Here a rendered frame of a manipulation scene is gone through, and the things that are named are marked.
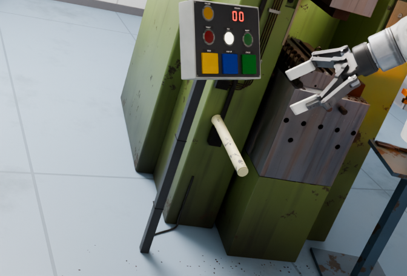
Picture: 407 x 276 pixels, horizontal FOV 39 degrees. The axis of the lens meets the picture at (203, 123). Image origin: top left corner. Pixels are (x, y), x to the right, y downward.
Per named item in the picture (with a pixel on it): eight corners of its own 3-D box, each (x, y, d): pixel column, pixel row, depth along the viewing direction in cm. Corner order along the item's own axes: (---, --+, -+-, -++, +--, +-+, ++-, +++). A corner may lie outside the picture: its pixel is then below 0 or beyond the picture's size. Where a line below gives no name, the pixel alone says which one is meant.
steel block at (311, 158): (331, 187, 272) (370, 105, 254) (259, 175, 260) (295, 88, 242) (291, 129, 320) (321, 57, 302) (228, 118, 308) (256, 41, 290)
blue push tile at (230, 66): (238, 74, 216) (237, 53, 216) (223, 73, 211) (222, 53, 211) (235, 74, 218) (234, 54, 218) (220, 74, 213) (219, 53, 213)
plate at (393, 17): (398, 39, 263) (415, 4, 256) (381, 35, 260) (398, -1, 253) (395, 38, 264) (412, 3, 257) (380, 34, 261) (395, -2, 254)
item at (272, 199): (295, 262, 292) (331, 187, 273) (226, 256, 279) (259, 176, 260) (261, 198, 339) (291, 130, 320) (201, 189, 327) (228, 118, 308)
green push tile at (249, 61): (257, 74, 223) (256, 54, 223) (243, 73, 218) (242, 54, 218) (253, 74, 224) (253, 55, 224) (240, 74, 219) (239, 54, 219)
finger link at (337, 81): (350, 73, 137) (355, 74, 136) (321, 107, 135) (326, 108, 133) (344, 62, 135) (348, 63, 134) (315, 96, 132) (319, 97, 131)
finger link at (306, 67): (310, 61, 143) (310, 59, 144) (285, 72, 146) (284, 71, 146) (315, 69, 145) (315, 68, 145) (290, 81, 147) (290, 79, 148)
